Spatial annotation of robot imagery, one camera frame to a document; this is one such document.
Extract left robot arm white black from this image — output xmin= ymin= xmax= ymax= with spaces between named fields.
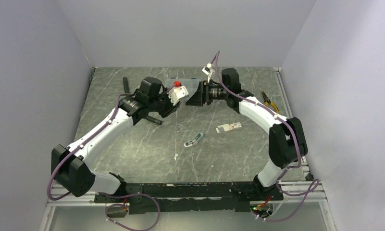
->
xmin=47 ymin=77 xmax=188 ymax=202

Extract white staple box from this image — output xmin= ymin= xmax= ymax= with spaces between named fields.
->
xmin=216 ymin=122 xmax=242 ymax=134

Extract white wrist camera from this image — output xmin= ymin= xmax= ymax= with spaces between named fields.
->
xmin=168 ymin=81 xmax=189 ymax=106
xmin=202 ymin=63 xmax=215 ymax=83

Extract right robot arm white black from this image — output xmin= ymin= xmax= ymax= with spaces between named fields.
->
xmin=186 ymin=68 xmax=308 ymax=200

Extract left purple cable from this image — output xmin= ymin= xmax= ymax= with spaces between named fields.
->
xmin=46 ymin=83 xmax=161 ymax=231

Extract clear plastic organizer box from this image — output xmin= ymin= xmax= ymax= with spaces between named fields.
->
xmin=164 ymin=78 xmax=199 ymax=94

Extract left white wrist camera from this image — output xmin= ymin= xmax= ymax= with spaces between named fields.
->
xmin=168 ymin=81 xmax=189 ymax=106

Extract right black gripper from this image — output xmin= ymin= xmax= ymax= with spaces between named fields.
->
xmin=185 ymin=80 xmax=229 ymax=107

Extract blue mini stapler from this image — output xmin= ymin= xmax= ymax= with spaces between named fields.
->
xmin=184 ymin=132 xmax=204 ymax=148

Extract yellow black pliers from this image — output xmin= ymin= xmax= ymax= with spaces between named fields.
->
xmin=261 ymin=91 xmax=279 ymax=113

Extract black rubber hose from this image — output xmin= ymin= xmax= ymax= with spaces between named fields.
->
xmin=122 ymin=77 xmax=162 ymax=126

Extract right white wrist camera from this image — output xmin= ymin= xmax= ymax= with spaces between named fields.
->
xmin=202 ymin=63 xmax=215 ymax=83

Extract aluminium frame rail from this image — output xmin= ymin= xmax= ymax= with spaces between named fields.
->
xmin=46 ymin=181 xmax=328 ymax=207

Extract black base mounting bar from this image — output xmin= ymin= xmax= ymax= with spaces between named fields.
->
xmin=94 ymin=181 xmax=284 ymax=215

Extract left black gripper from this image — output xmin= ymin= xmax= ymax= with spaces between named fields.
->
xmin=148 ymin=87 xmax=181 ymax=118

